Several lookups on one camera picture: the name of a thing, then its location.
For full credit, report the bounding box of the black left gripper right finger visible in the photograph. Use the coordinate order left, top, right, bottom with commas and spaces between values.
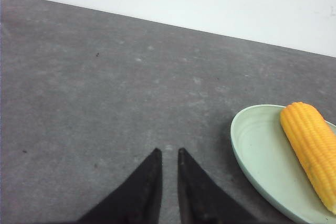
177, 148, 258, 223

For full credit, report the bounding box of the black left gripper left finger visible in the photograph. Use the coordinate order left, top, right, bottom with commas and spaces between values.
77, 148, 163, 223

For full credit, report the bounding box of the yellow corn cob piece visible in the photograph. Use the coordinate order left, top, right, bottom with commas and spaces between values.
280, 102, 335, 214

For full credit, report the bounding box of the green oval plate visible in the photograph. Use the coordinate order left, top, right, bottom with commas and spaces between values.
230, 104, 335, 223

